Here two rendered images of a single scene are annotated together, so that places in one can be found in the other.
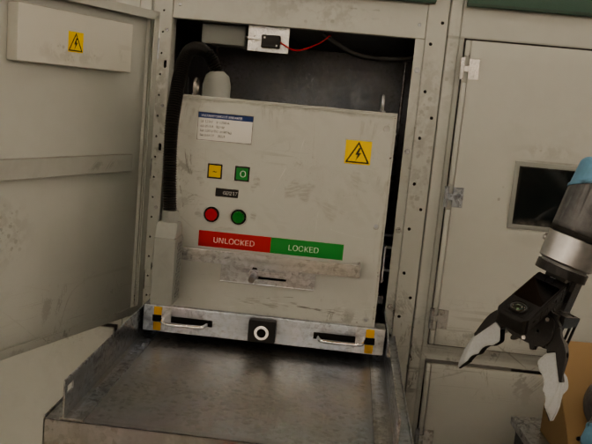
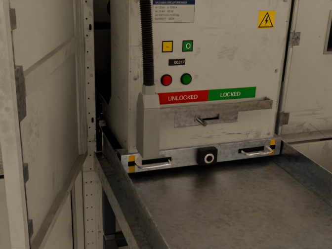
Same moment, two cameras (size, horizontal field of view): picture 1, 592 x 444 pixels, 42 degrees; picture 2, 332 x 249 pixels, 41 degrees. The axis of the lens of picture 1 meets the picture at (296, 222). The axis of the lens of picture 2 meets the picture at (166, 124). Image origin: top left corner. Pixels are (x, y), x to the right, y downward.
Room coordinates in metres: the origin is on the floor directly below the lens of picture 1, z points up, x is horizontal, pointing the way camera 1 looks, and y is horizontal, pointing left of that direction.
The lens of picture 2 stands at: (0.54, 0.67, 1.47)
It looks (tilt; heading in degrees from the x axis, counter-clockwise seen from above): 21 degrees down; 337
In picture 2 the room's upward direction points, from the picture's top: 2 degrees clockwise
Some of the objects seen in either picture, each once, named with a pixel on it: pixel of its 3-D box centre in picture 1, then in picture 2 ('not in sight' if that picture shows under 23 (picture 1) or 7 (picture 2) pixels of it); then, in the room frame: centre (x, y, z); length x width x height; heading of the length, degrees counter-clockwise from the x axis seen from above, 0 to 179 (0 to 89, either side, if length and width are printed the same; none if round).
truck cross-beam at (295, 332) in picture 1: (263, 326); (202, 151); (1.69, 0.05, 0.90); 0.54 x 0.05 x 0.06; 87
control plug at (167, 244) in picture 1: (167, 261); (147, 123); (1.61, 0.26, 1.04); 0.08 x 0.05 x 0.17; 177
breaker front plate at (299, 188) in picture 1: (272, 217); (210, 74); (1.67, 0.05, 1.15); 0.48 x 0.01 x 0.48; 87
